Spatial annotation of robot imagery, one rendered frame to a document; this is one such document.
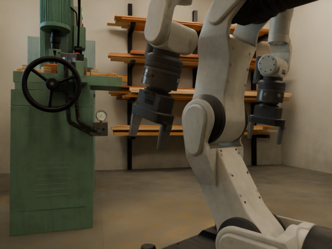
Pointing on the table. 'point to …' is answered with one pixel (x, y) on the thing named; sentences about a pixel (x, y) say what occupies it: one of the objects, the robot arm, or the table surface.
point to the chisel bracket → (54, 54)
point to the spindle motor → (55, 16)
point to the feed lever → (78, 31)
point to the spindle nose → (55, 41)
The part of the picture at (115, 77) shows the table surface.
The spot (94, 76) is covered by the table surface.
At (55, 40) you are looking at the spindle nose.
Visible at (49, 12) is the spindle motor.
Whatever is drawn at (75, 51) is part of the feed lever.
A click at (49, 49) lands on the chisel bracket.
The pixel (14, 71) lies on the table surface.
